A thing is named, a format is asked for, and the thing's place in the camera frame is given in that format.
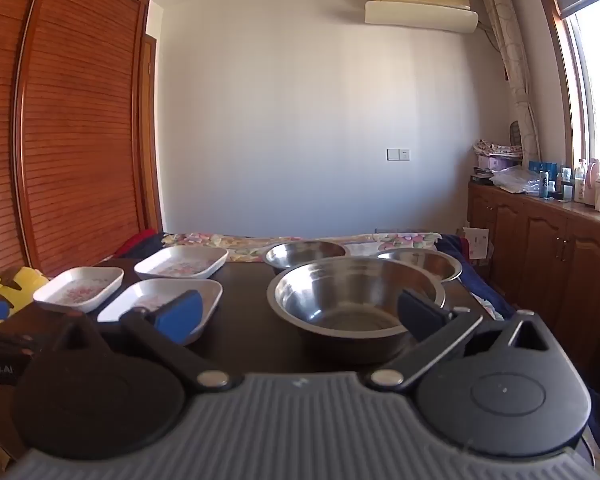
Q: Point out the yellow plush toy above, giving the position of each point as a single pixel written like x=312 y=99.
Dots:
x=20 y=285

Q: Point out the navy blue blanket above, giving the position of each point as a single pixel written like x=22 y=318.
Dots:
x=472 y=280
x=152 y=250

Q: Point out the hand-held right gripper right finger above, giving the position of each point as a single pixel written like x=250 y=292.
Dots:
x=422 y=320

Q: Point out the red cloth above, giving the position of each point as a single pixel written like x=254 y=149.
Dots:
x=135 y=242

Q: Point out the floral bedsheet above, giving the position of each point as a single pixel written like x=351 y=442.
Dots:
x=240 y=245

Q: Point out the stack of folded cloth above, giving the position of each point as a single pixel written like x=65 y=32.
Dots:
x=497 y=147

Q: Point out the small steel bowl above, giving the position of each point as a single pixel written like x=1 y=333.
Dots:
x=302 y=255

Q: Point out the large steel bowl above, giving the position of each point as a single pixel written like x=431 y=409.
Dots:
x=350 y=295

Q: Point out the wooden cabinet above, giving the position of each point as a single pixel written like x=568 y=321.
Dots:
x=545 y=250

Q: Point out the white card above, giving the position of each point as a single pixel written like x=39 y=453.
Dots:
x=476 y=242

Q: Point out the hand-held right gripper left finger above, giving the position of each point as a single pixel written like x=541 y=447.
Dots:
x=180 y=315

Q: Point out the row of toiletry bottles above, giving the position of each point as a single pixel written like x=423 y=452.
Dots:
x=580 y=180

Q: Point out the clear plastic bags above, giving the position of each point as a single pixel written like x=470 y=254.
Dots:
x=515 y=180

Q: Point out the white wall switch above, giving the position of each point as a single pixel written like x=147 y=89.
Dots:
x=398 y=154

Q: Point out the medium steel bowl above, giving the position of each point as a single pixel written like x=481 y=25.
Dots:
x=427 y=262

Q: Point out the white floral rectangular plate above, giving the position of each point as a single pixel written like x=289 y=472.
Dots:
x=180 y=262
x=80 y=287
x=145 y=297

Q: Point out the wooden sliding wardrobe door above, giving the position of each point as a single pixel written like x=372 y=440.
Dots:
x=70 y=110

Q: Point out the purple box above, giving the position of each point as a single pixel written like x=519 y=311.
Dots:
x=497 y=162

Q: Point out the cream patterned curtain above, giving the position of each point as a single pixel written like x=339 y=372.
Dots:
x=517 y=70

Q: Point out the white air deflector panel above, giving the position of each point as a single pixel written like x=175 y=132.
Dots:
x=420 y=16

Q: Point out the dark woven fan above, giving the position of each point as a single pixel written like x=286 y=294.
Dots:
x=515 y=132

